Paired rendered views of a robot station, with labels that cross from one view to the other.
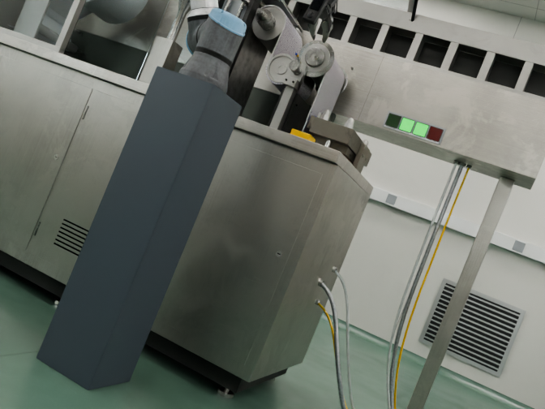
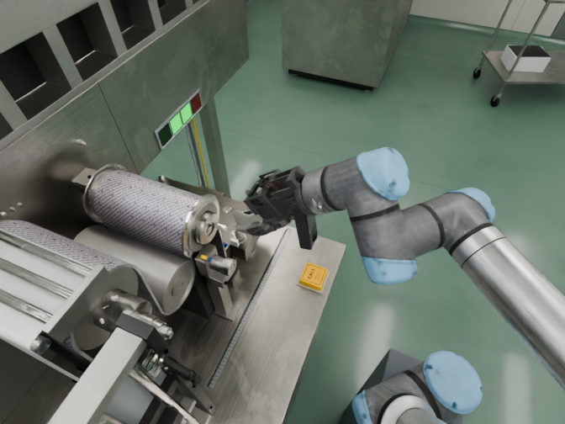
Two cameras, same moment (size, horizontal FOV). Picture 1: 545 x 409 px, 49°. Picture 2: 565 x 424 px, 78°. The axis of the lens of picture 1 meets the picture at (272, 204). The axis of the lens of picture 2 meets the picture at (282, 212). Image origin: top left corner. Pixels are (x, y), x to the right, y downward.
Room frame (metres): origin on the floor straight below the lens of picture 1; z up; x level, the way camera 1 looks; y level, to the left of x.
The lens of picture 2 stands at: (2.09, 0.52, 1.87)
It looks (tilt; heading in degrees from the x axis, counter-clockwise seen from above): 51 degrees down; 272
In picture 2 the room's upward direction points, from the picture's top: straight up
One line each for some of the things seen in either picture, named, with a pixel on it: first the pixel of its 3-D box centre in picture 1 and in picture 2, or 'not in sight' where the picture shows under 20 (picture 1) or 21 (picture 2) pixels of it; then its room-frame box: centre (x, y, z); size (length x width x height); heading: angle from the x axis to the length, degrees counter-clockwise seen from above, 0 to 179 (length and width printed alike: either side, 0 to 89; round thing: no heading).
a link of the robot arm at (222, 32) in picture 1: (221, 35); (442, 386); (1.76, 0.33, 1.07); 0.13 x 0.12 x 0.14; 25
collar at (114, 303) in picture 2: (266, 19); (124, 314); (2.35, 0.30, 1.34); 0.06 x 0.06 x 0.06; 69
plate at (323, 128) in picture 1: (342, 143); (200, 215); (2.38, -0.17, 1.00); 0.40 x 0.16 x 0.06; 159
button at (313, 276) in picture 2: (302, 137); (313, 276); (2.01, -0.01, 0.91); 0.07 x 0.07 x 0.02; 69
